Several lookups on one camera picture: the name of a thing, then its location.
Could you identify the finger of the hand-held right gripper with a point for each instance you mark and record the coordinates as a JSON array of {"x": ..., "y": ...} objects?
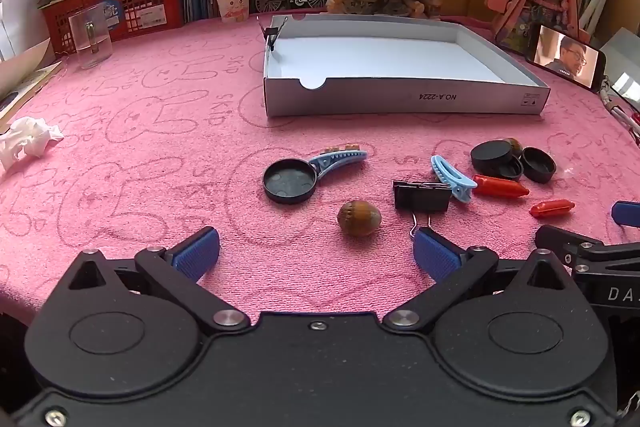
[
  {"x": 560, "y": 241},
  {"x": 627, "y": 214}
]

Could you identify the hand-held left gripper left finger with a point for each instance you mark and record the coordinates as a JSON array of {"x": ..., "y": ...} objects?
[{"x": 197, "y": 253}]

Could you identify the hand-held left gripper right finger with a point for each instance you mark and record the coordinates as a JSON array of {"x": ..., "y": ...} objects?
[{"x": 437, "y": 258}]

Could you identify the red short plastic stick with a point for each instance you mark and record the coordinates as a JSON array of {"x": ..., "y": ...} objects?
[{"x": 550, "y": 208}]

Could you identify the large black binder clip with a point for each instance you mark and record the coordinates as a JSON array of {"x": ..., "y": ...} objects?
[{"x": 421, "y": 198}]

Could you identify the black bottle cap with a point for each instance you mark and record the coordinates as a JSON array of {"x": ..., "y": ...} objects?
[
  {"x": 539, "y": 164},
  {"x": 512, "y": 170},
  {"x": 492, "y": 154}
]

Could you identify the red pointed plastic stick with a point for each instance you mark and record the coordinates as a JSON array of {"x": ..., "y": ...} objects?
[{"x": 500, "y": 187}]

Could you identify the brown ribbed nut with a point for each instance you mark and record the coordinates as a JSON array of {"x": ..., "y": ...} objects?
[
  {"x": 514, "y": 145},
  {"x": 359, "y": 218}
]

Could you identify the black round lid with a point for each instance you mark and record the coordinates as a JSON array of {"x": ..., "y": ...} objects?
[{"x": 290, "y": 182}]

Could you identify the grey cardboard box tray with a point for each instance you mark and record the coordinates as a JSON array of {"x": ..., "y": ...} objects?
[{"x": 380, "y": 57}]

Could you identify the clear plastic piece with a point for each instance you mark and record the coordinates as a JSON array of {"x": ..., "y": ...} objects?
[{"x": 569, "y": 171}]

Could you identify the light blue hair clip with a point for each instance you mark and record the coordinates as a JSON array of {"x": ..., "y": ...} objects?
[{"x": 450, "y": 174}]

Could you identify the blue toothed hair clip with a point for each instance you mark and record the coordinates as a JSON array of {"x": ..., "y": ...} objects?
[{"x": 336, "y": 159}]

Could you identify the pink rabbit print cloth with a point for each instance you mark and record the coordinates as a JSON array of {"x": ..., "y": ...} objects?
[{"x": 150, "y": 117}]

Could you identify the black smartphone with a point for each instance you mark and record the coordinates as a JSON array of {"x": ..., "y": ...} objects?
[{"x": 565, "y": 57}]

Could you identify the crumpled white tissue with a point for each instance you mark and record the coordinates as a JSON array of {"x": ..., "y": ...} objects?
[{"x": 25, "y": 142}]

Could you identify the small black binder clip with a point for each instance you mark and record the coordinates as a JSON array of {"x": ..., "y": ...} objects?
[{"x": 272, "y": 38}]

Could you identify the clear glass cup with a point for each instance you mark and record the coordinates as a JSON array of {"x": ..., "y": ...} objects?
[{"x": 90, "y": 42}]

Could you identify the white paper sheets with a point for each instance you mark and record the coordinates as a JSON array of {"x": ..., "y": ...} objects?
[{"x": 20, "y": 77}]

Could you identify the wooden drawer unit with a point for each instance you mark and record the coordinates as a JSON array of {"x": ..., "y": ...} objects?
[{"x": 470, "y": 2}]

